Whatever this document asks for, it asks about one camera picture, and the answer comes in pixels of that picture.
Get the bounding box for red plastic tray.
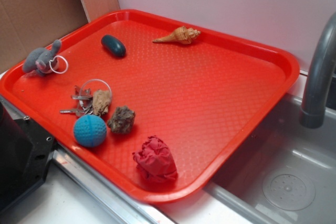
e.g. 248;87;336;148
1;10;300;204

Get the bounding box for brown rough rock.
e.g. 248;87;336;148
107;105;136;134

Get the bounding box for tan spiral seashell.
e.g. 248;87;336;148
152;26;202;45

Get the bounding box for crumpled red paper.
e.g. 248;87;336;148
132;135;178;183

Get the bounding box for blue dimpled ball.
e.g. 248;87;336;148
73;114;107;148

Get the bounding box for grey plush elephant toy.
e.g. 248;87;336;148
22;39;61;77

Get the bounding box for grey plastic sink basin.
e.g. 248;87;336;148
202;70;336;224

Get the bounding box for grey toy faucet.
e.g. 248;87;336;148
299;14;335;129

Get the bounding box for brown cardboard panel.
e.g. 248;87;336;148
1;0;88;72

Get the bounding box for metal keys on ring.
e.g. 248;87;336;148
59;79;113;117

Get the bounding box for white ring on elephant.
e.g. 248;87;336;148
49;55;69;74

